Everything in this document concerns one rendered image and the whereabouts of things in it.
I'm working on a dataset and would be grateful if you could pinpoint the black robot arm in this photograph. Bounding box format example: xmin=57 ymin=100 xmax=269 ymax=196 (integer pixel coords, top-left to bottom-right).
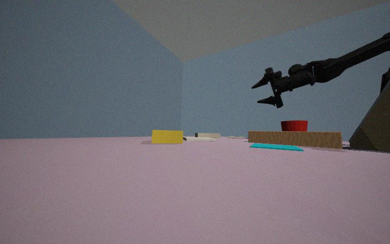
xmin=288 ymin=32 xmax=390 ymax=93

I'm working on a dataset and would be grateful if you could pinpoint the red cup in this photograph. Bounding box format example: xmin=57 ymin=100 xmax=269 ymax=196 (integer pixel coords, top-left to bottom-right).
xmin=281 ymin=120 xmax=308 ymax=131

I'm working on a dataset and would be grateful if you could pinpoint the brown flat bar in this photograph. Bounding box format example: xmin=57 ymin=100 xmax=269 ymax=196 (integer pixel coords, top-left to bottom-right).
xmin=248 ymin=131 xmax=343 ymax=149

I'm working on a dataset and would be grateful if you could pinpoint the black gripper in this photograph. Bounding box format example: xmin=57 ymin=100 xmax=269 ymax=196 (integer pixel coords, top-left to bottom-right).
xmin=252 ymin=68 xmax=295 ymax=108

